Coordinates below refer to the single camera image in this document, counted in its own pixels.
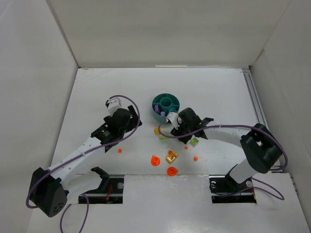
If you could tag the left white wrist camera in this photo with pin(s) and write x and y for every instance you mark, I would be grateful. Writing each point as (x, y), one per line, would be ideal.
(113, 104)

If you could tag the orange round lego left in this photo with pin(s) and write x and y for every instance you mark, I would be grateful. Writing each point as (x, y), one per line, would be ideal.
(155, 161)

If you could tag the purple printed curved lego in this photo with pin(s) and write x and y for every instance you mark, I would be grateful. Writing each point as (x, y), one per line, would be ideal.
(157, 109)

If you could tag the orange round lego lower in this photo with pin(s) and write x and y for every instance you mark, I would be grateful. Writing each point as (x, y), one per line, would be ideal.
(172, 171)

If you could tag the golden yellow curved lego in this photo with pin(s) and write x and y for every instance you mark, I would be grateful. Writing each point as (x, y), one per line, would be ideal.
(172, 157)

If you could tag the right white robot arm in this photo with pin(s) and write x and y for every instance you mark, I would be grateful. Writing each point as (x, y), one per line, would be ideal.
(261, 149)

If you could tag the teal divided round container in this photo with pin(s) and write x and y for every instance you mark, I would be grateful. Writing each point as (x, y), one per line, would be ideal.
(165, 101)

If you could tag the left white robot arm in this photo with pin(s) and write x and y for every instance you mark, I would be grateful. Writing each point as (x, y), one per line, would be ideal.
(51, 188)

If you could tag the aluminium rail right edge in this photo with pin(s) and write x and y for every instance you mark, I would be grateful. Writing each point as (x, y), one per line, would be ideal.
(254, 97)

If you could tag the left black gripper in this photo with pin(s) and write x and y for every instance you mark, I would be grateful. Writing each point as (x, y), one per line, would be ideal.
(131, 116)

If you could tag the light green square lego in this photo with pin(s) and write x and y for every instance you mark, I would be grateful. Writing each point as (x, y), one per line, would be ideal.
(194, 141)

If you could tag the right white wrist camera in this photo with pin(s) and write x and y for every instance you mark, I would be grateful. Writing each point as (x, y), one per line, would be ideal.
(174, 119)

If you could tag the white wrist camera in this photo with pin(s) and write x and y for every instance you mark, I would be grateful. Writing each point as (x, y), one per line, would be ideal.
(174, 119)
(113, 104)

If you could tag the light green sloped lego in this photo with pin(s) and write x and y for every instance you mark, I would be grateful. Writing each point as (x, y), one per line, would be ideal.
(161, 137)

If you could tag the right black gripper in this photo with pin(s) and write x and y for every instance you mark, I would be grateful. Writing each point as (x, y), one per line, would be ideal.
(181, 135)

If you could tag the orange round lego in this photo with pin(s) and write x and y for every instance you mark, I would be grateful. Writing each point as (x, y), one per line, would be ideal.
(155, 161)
(172, 171)

